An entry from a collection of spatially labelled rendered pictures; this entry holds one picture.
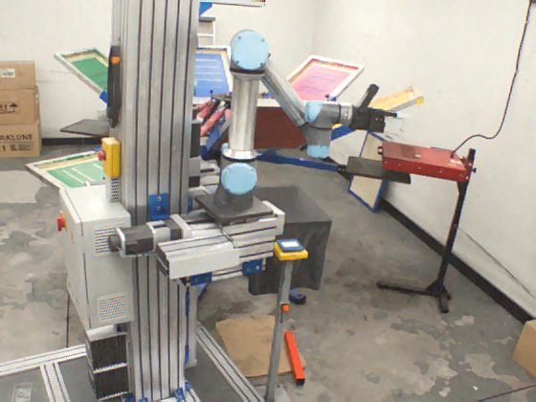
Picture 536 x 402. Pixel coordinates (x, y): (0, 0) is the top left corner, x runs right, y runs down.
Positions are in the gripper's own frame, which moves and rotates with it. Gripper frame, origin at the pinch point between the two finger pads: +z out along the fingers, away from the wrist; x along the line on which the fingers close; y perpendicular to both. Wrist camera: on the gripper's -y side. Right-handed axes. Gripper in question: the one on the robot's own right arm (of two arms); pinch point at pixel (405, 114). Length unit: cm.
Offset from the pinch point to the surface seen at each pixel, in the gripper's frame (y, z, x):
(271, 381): 146, -28, -55
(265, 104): 5, -41, -67
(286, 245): 65, -29, -45
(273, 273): 93, -29, -79
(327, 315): 150, 23, -142
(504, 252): 106, 167, -158
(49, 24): -57, -273, -482
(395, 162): 40, 58, -147
